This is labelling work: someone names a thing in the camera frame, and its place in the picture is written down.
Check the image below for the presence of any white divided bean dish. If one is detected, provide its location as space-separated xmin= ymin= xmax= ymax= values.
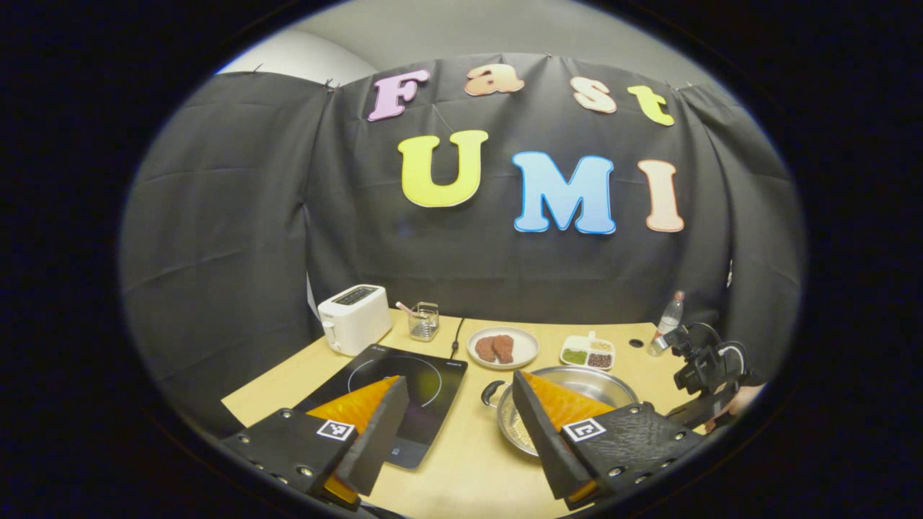
xmin=560 ymin=331 xmax=616 ymax=371

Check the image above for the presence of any black induction cooktop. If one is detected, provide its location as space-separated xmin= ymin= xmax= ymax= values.
xmin=294 ymin=343 xmax=469 ymax=471

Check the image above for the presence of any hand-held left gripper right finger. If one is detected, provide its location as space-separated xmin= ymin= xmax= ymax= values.
xmin=511 ymin=370 xmax=706 ymax=511

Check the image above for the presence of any clear water bottle red label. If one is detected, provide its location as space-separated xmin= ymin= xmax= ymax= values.
xmin=647 ymin=290 xmax=686 ymax=358

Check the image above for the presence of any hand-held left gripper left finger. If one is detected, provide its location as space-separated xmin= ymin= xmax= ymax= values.
xmin=220 ymin=375 xmax=410 ymax=511

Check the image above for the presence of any small wire basket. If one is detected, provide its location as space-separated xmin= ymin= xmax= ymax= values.
xmin=407 ymin=301 xmax=441 ymax=342

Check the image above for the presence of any round white plate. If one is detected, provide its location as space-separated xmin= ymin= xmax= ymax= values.
xmin=467 ymin=326 xmax=540 ymax=371

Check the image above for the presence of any steel pot with soybeans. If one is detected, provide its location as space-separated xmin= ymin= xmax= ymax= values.
xmin=481 ymin=365 xmax=640 ymax=458

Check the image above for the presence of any white toaster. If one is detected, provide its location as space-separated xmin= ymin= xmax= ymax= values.
xmin=317 ymin=284 xmax=394 ymax=357

